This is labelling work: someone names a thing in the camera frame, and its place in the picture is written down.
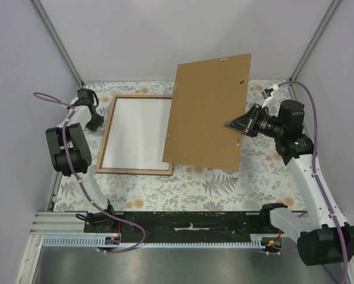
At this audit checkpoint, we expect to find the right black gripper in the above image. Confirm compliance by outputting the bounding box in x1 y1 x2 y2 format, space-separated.
225 104 285 139

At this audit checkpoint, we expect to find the brown cardboard backing board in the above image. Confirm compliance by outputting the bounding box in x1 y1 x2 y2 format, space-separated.
163 54 251 171

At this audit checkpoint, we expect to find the boardwalk landscape photo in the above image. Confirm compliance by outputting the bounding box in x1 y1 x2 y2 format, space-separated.
100 98 173 171

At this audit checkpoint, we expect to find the wooden picture frame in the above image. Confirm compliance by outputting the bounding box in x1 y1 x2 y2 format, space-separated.
96 94 174 176

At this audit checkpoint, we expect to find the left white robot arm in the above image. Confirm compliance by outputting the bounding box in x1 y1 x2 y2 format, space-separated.
34 88 118 233

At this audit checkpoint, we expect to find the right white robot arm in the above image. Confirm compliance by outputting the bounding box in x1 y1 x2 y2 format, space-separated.
225 100 354 266

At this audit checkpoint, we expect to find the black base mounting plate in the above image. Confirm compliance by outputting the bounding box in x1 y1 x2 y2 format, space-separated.
83 210 295 244

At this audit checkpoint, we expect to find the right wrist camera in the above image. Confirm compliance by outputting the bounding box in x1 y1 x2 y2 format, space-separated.
261 84 280 108

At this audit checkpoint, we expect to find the white slotted cable duct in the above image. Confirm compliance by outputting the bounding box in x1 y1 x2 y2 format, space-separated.
43 235 275 249

